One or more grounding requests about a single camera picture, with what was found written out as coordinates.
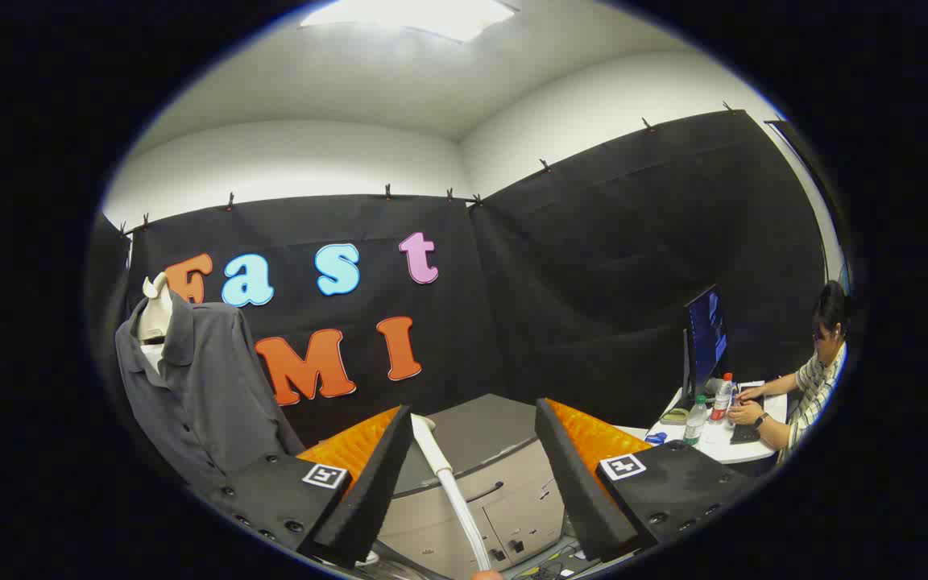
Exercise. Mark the white garment steamer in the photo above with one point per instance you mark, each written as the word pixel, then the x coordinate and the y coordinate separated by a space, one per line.
pixel 454 487

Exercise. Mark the cream mannequin torso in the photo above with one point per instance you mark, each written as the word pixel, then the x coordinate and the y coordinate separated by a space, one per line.
pixel 156 314

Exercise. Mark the white desk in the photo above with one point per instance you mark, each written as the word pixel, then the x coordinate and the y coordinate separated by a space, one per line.
pixel 718 441

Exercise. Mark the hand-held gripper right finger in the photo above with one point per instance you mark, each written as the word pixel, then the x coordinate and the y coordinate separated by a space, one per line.
pixel 585 491

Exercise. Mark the ceiling light panel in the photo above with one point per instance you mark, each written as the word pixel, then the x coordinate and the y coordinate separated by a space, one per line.
pixel 424 14

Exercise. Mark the row of black clips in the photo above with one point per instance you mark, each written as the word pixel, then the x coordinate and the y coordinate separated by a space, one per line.
pixel 387 192

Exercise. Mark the grey button shirt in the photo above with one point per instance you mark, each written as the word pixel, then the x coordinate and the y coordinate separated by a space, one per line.
pixel 206 387

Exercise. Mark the grey cabinet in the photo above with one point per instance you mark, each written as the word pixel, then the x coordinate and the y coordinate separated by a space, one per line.
pixel 488 435

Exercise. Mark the black computer monitor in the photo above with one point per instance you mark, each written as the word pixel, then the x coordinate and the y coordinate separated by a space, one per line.
pixel 706 334

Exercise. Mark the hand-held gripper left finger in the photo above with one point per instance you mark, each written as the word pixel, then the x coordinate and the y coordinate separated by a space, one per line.
pixel 367 499

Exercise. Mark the red cap drink bottle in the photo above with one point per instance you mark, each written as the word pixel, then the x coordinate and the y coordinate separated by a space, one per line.
pixel 722 401

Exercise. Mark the green cap water bottle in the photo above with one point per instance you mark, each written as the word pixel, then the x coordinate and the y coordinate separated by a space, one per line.
pixel 695 423

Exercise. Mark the black keyboard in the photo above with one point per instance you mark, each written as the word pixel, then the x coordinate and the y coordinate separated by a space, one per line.
pixel 744 434

